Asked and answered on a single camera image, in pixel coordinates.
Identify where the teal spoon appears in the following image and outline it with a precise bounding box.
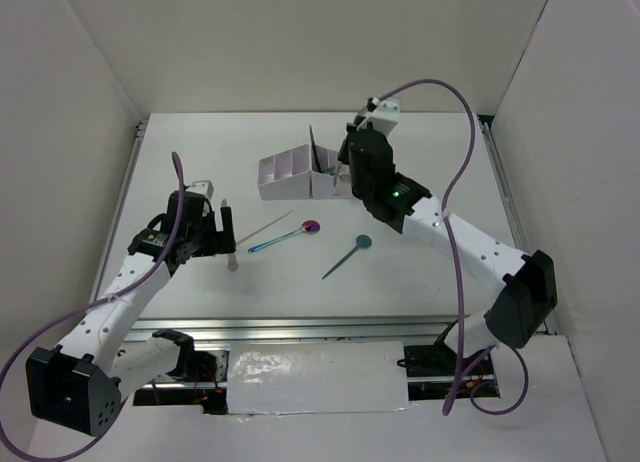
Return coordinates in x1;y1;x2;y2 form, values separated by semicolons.
322;234;372;280

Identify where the iridescent rainbow spoon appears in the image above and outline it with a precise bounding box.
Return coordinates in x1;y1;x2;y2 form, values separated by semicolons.
248;219;321;254

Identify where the black knife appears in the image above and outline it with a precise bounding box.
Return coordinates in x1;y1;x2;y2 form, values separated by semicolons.
308;126;324;173

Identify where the silver ornate spoon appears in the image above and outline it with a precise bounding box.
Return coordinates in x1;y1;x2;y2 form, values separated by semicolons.
332;162;351;197

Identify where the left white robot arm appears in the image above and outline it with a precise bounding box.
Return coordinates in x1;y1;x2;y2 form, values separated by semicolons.
26;181;236;437

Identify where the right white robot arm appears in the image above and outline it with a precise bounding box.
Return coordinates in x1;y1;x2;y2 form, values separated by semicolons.
339;126;557;374

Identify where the white chopstick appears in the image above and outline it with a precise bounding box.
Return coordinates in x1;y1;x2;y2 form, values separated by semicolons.
236;211;293;246

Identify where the silver ornate knife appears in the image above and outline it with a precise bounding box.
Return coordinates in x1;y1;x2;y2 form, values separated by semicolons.
221;198;238;272

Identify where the white right utensil organizer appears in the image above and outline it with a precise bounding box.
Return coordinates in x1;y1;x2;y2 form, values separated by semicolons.
311;145;354;200

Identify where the white utensil organizer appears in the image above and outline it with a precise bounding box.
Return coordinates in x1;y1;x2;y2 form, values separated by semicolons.
311;145;354;200
257;144;312;201

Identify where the white left utensil organizer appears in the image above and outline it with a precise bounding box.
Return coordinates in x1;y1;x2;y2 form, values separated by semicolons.
257;144;312;201

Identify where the white cover plate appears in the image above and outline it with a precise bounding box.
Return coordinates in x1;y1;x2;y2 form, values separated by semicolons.
226;341;410;415

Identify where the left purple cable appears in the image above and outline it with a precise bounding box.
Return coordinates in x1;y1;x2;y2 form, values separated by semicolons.
0;151;189;458

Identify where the purple cable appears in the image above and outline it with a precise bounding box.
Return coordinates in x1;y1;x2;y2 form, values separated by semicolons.
0;151;189;458
372;79;530;416

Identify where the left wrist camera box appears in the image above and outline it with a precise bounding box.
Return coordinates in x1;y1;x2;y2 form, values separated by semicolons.
186;180;214;200

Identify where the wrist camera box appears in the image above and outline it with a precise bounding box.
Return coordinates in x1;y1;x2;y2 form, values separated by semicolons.
354;97;401;137
186;180;214;200

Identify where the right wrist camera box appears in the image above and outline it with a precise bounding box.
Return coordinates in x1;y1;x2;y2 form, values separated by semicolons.
354;97;401;137

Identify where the aluminium right rail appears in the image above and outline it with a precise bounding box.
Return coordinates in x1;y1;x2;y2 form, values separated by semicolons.
477;115;559;335

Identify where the aluminium rail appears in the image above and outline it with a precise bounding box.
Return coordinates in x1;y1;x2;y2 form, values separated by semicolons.
477;115;559;335
125;315;454;343

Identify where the aluminium front rail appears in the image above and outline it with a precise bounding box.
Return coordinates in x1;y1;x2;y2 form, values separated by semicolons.
125;315;454;343

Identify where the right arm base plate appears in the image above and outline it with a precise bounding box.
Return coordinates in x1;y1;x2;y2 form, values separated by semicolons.
397;331;494;383

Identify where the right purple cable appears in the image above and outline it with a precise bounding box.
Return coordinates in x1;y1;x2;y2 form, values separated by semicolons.
372;79;530;416

